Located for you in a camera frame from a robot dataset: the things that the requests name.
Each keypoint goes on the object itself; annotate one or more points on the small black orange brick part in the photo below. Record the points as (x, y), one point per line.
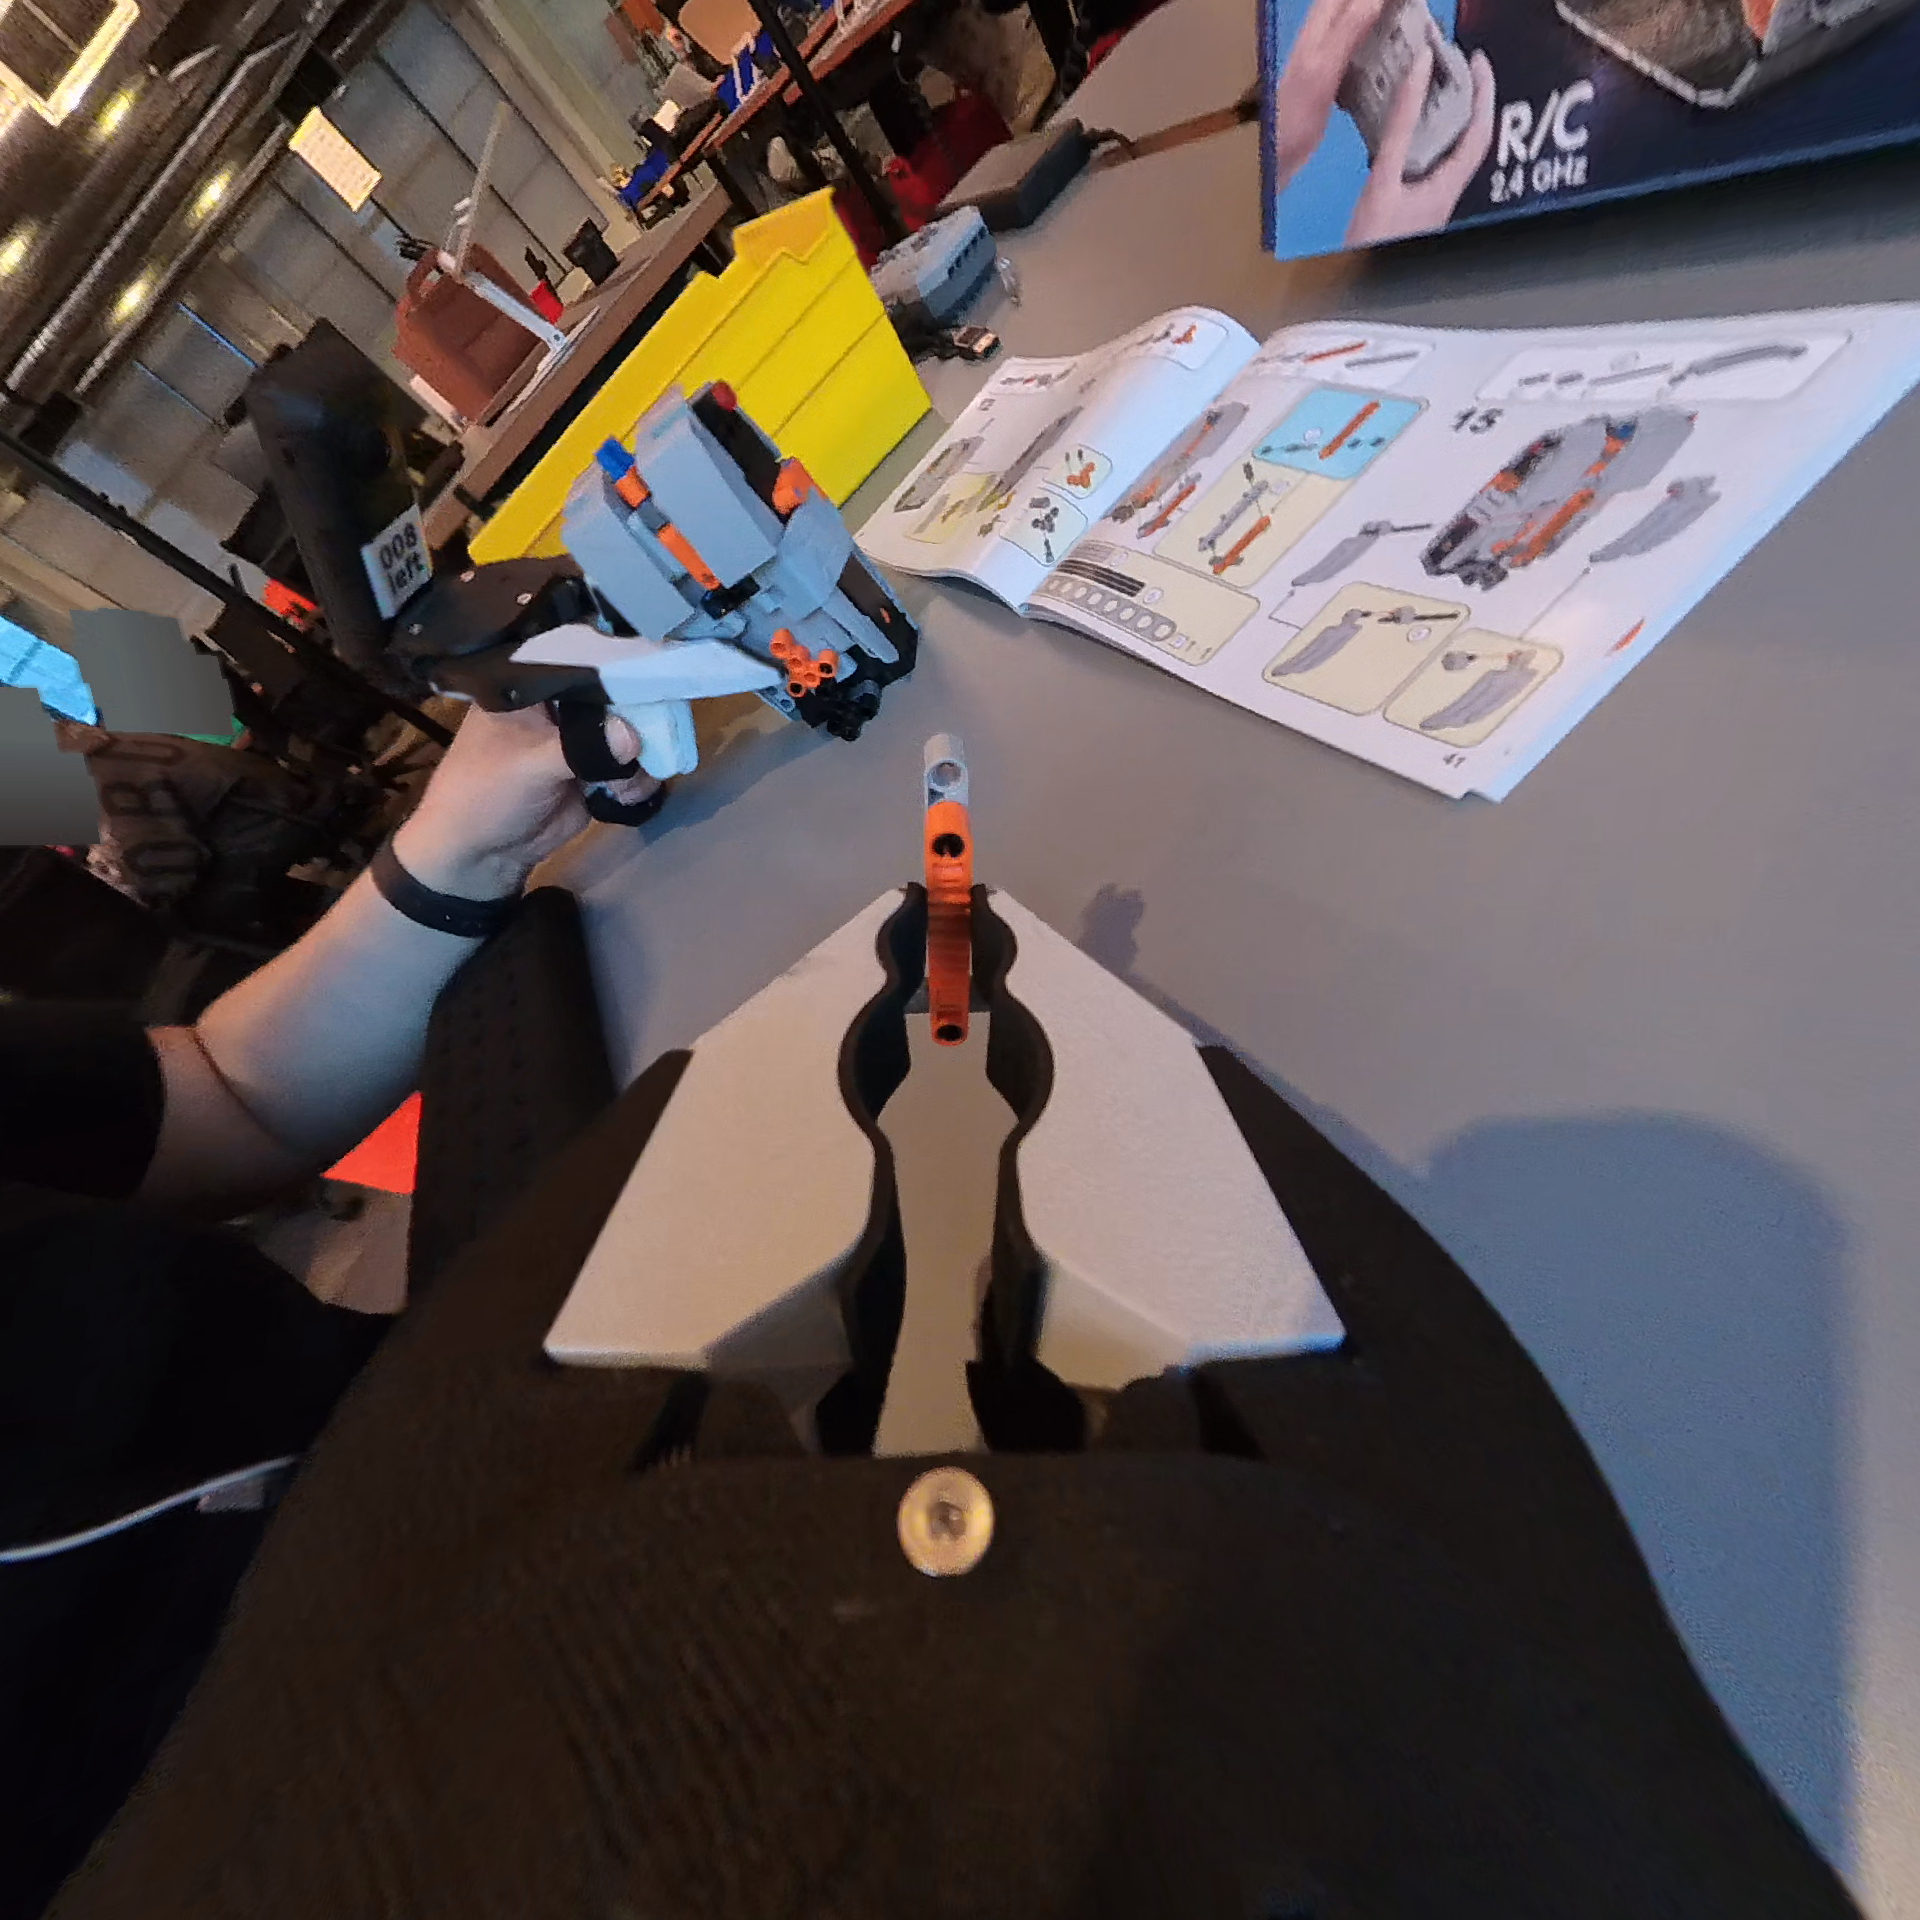
(975, 342)

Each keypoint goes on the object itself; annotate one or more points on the yellow plastic bin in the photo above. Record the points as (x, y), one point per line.
(780, 376)

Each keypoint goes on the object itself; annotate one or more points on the orange red object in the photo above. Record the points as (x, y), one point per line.
(375, 1147)

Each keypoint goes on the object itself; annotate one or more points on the person's left forearm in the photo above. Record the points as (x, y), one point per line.
(285, 1050)

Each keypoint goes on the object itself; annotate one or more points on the brown box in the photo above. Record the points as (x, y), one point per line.
(466, 339)

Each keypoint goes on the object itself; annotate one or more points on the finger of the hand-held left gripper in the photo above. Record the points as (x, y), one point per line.
(587, 644)
(692, 675)

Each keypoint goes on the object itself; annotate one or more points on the black wristband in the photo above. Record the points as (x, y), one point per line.
(443, 900)

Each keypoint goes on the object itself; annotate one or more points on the person's left hand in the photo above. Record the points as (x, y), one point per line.
(495, 795)

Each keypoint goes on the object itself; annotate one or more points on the grey desk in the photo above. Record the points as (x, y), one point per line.
(1500, 975)

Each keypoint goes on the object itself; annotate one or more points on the person's black shirt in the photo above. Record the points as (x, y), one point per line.
(150, 1348)

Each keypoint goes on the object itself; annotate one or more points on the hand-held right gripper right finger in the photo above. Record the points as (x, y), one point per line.
(1171, 1201)

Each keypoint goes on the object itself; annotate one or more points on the grey toy battery box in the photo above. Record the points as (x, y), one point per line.
(934, 268)

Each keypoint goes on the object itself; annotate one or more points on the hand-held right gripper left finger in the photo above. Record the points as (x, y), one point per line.
(722, 1201)

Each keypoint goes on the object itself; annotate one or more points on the ceiling light panel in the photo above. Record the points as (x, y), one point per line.
(61, 60)
(339, 158)

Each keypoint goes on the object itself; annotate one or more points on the grey flat case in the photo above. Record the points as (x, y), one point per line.
(1021, 171)

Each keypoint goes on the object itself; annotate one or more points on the grey orange toy brick model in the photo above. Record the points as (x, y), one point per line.
(706, 510)

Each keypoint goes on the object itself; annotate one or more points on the blue toy set box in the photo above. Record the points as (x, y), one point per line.
(1575, 106)

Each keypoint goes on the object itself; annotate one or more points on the small grey orange brick part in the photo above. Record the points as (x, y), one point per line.
(950, 931)

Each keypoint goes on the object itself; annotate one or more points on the wooden workbench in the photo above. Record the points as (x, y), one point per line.
(617, 329)

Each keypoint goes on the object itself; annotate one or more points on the open instruction booklet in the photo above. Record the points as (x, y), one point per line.
(1425, 510)

